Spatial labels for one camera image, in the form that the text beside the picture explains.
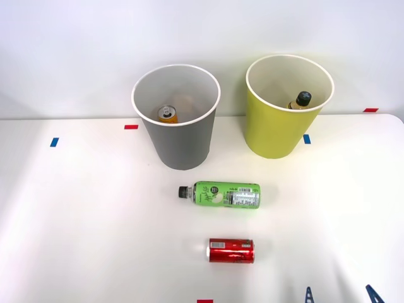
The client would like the red drink can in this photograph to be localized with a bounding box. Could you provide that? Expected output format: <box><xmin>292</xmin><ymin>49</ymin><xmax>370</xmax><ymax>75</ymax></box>
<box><xmin>206</xmin><ymin>237</ymin><xmax>255</xmax><ymax>264</ymax></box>

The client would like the orange and white drink can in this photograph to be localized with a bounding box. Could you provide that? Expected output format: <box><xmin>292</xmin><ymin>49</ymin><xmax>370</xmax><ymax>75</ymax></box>
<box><xmin>157</xmin><ymin>105</ymin><xmax>179</xmax><ymax>124</ymax></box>

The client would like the yellow-green plastic waste bin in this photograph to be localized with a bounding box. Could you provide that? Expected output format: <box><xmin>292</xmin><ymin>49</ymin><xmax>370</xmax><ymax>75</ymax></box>
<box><xmin>245</xmin><ymin>54</ymin><xmax>335</xmax><ymax>160</ymax></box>

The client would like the yellow bottle with black cap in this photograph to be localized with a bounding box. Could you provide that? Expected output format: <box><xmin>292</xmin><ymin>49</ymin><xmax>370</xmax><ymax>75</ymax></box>
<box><xmin>287</xmin><ymin>91</ymin><xmax>313</xmax><ymax>110</ymax></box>

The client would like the grey plastic waste bin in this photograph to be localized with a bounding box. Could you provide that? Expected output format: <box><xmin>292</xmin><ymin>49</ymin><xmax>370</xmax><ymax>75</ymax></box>
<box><xmin>131</xmin><ymin>64</ymin><xmax>221</xmax><ymax>171</ymax></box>

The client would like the green label plastic bottle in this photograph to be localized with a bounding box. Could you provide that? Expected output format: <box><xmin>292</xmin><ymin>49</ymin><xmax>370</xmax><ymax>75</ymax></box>
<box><xmin>177</xmin><ymin>181</ymin><xmax>262</xmax><ymax>210</ymax></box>

